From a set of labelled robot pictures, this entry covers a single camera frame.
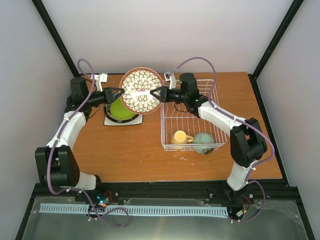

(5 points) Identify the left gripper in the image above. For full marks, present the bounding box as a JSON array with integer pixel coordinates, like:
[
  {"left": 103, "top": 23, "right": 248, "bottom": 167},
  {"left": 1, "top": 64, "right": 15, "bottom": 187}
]
[{"left": 86, "top": 86, "right": 125, "bottom": 107}]

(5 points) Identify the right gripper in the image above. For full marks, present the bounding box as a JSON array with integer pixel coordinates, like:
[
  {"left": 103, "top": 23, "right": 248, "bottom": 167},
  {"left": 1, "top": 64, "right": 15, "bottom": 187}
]
[{"left": 149, "top": 86, "right": 187, "bottom": 104}]

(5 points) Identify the lime green plate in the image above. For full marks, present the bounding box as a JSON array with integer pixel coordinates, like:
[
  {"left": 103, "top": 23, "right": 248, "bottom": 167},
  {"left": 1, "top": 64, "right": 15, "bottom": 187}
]
[{"left": 110, "top": 98, "right": 136, "bottom": 120}]

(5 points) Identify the floral patterned bowl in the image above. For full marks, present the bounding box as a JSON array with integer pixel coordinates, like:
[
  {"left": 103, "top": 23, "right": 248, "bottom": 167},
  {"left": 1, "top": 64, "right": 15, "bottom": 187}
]
[{"left": 119, "top": 67, "right": 164, "bottom": 115}]

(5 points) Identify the white wire dish rack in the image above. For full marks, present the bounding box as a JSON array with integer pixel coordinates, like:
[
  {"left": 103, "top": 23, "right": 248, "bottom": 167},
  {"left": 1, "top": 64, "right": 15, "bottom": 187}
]
[{"left": 159, "top": 78, "right": 229, "bottom": 152}]

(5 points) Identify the yellow mug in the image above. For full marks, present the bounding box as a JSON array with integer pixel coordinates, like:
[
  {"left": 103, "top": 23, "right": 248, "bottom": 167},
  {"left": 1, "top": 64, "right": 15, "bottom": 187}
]
[{"left": 170, "top": 130, "right": 194, "bottom": 145}]

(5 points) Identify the green celadon bowl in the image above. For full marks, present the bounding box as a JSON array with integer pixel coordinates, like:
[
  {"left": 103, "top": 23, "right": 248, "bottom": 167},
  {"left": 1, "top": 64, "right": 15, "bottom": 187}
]
[{"left": 192, "top": 132, "right": 216, "bottom": 155}]

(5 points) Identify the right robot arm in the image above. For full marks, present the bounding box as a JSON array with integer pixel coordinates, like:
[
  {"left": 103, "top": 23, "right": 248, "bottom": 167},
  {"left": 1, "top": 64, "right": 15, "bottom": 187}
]
[{"left": 150, "top": 73, "right": 268, "bottom": 192}]

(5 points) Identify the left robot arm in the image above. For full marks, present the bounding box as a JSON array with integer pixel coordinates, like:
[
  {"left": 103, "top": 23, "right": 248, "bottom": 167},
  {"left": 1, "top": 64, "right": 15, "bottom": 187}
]
[{"left": 34, "top": 76, "right": 125, "bottom": 202}]

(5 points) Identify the black rimmed plate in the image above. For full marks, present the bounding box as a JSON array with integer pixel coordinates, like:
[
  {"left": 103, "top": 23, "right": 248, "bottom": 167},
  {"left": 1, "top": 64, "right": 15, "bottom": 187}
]
[{"left": 103, "top": 104, "right": 143, "bottom": 126}]

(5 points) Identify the teal flower plate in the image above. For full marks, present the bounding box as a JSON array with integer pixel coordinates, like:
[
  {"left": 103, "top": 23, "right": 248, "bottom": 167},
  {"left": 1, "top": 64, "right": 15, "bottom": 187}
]
[{"left": 104, "top": 99, "right": 138, "bottom": 122}]

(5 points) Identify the white square plate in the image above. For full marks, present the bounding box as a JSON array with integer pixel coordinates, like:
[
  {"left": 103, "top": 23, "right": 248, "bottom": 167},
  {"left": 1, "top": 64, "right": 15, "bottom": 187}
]
[{"left": 103, "top": 111, "right": 143, "bottom": 127}]

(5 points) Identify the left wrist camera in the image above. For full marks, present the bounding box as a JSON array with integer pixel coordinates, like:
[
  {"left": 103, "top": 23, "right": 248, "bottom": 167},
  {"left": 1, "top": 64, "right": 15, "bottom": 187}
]
[{"left": 92, "top": 73, "right": 108, "bottom": 92}]

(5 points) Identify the black frame post left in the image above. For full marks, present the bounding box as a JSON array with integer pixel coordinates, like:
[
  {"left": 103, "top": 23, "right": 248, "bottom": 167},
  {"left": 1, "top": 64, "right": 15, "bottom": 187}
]
[{"left": 31, "top": 0, "right": 80, "bottom": 77}]

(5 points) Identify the black frame post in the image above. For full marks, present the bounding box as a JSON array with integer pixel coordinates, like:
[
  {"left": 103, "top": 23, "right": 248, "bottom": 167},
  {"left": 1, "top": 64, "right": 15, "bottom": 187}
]
[
  {"left": 31, "top": 0, "right": 80, "bottom": 77},
  {"left": 252, "top": 0, "right": 305, "bottom": 79}
]

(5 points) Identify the light blue cable duct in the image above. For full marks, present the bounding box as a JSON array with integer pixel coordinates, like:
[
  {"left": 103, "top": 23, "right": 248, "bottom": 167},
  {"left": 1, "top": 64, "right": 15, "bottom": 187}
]
[{"left": 38, "top": 203, "right": 228, "bottom": 218}]

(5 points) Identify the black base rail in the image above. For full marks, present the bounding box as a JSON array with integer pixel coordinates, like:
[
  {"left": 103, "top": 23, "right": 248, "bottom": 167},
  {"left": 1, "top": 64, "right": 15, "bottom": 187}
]
[{"left": 32, "top": 181, "right": 301, "bottom": 208}]

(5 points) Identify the black frame post right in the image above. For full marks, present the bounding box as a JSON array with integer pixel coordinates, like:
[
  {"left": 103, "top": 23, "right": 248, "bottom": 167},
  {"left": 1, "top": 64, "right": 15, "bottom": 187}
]
[{"left": 252, "top": 0, "right": 305, "bottom": 79}]

